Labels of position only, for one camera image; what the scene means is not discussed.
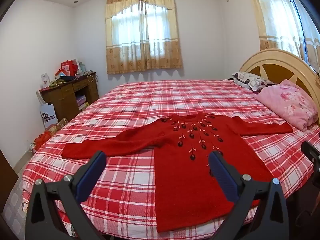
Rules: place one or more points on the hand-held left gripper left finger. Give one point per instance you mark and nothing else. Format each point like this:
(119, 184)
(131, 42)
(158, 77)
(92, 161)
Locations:
(91, 177)

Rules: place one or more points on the beige lace curtain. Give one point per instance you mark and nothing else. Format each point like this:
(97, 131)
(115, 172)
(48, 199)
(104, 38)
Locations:
(280, 17)

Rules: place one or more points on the red gift box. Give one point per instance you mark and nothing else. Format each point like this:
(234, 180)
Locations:
(69, 67)

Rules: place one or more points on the stack of books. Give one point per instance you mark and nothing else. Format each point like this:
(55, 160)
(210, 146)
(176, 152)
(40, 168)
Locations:
(82, 102)

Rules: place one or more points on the brown wooden desk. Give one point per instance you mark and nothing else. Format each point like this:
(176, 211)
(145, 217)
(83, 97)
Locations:
(65, 100)

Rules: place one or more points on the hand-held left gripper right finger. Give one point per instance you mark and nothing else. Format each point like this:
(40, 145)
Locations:
(223, 177)

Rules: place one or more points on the beige floral window curtain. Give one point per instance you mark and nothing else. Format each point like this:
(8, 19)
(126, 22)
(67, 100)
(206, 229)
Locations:
(142, 55)

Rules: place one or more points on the pink floral pillow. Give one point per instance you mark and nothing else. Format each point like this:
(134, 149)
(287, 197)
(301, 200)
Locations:
(290, 102)

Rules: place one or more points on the cream wooden headboard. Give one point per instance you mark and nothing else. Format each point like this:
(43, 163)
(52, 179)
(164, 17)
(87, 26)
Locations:
(275, 67)

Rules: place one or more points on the red plaid bed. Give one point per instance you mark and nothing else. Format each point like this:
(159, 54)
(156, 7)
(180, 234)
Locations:
(140, 105)

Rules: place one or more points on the white paper bag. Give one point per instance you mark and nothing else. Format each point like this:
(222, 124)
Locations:
(48, 116)

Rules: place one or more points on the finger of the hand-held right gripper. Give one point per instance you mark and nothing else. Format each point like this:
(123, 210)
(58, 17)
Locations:
(310, 150)

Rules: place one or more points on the red knitted sweater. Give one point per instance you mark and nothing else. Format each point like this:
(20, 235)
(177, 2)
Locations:
(185, 180)

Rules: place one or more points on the floral patterned bag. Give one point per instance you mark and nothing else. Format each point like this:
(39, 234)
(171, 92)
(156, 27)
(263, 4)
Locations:
(57, 126)

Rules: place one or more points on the black white patterned pillow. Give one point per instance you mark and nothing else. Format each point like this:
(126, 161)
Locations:
(250, 80)

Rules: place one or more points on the red plastic bag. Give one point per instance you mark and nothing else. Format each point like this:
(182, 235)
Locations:
(42, 141)

